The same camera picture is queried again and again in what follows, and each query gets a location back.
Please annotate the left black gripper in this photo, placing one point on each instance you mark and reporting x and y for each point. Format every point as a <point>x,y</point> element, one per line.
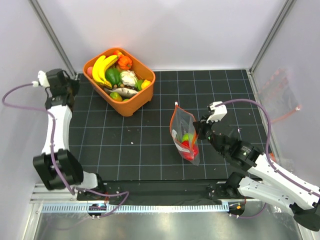
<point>75,84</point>

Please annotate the orange yellow mango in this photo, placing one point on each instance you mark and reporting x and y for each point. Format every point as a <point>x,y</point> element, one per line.
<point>116,96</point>

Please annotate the black grid mat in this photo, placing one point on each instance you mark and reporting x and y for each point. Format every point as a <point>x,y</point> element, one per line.
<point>140,147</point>

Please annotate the small orange pumpkin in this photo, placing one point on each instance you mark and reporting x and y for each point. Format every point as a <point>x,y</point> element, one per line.
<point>124,63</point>

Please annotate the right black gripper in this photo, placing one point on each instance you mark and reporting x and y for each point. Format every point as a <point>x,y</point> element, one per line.
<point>200,126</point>

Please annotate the green bell pepper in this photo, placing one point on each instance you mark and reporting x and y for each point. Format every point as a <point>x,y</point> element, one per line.
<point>113,76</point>

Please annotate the grey beige fish toy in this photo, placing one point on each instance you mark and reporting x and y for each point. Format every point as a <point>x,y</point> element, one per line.
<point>122,91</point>

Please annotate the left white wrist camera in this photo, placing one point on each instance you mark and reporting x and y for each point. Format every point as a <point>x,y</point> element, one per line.
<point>42,79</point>

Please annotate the slotted cable duct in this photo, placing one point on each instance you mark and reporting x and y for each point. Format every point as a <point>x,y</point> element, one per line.
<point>99,208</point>

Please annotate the orange plastic basket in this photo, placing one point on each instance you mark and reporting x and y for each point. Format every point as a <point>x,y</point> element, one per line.
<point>130,106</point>

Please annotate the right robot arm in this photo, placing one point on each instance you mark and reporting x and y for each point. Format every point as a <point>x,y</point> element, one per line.
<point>260,178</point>

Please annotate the pink peach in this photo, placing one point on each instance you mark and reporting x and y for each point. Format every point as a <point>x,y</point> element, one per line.
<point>89,72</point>

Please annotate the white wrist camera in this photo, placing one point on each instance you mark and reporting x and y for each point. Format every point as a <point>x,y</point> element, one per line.
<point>217,112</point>
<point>42,79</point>

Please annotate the spare zip bags pile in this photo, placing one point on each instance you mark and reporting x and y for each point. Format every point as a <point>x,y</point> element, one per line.
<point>282,165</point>

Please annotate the yellow lemon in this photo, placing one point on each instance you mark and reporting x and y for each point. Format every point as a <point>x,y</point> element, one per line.
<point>145,84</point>

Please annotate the white cauliflower toy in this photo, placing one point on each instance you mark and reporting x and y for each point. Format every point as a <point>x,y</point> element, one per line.
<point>128,78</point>

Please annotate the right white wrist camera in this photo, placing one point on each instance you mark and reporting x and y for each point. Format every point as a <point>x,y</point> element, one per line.
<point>217,112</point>

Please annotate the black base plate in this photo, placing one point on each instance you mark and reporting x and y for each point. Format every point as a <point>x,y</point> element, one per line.
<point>193,192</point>

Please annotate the yellow banana bunch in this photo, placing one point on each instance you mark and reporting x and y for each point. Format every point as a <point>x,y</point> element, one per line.
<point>100,67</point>

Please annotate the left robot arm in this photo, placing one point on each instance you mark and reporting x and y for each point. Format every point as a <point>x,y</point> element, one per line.
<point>57,167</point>

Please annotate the light green round fruit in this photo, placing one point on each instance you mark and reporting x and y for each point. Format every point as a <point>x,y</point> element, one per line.
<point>187,137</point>

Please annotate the red bell pepper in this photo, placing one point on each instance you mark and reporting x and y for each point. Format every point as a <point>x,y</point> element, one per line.
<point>189,153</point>

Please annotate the clear zip bag red zipper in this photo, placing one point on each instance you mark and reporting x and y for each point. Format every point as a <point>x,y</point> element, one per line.
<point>182,123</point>

